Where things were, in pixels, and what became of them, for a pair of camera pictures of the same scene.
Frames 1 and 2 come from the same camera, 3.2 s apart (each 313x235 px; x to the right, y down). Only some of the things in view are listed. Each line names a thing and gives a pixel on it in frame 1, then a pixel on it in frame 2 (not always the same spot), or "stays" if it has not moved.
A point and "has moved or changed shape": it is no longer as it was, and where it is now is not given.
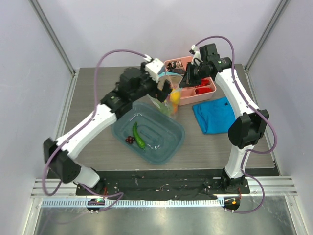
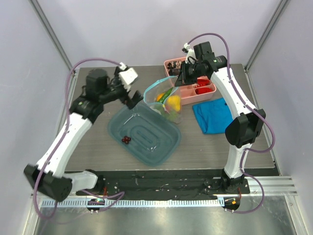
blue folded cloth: (214, 116) stays
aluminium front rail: (60, 193) stays
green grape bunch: (166, 108) → (173, 116)
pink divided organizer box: (190, 94) stays
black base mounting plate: (159, 183) stays
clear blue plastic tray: (163, 134) stays
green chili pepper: (140, 142) has moved or changed shape
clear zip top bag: (170, 105) has moved or changed shape
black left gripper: (160, 95) → (127, 100)
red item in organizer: (205, 82) stays
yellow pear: (175, 95) → (175, 100)
